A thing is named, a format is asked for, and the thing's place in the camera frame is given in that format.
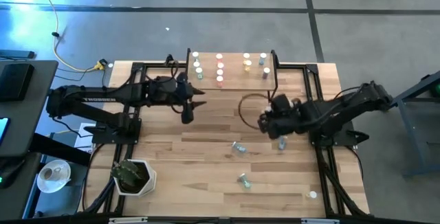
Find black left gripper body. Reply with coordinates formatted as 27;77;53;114
151;79;195;125

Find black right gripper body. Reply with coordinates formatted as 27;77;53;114
271;102;312;140

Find teal medicine bottle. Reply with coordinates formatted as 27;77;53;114
237;172;253;190

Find white hexagonal planter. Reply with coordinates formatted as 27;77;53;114
112;159;157;197

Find green cactus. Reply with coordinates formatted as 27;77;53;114
110;159;141;188

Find white paper sheet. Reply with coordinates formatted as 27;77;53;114
74;122;97;149

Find grey side desk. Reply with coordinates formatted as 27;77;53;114
0;58;59;158

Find black box device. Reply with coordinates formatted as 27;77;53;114
0;62;35;102

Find smartphone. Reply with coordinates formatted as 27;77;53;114
0;116;10;146

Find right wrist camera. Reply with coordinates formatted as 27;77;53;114
271;93;294;114

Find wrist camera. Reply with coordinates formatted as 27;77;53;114
271;93;294;114
155;75;178;94

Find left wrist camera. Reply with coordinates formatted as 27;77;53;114
155;75;178;94

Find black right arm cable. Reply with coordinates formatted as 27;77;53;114
238;92;276;131

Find wooden shelf black frame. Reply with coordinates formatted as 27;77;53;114
186;48;279;101

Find black table frame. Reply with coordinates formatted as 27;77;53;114
82;60;371;218

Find yellow floor cable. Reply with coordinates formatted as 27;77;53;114
30;0;107;73

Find grey metal table frame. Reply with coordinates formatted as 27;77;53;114
391;71;440;179

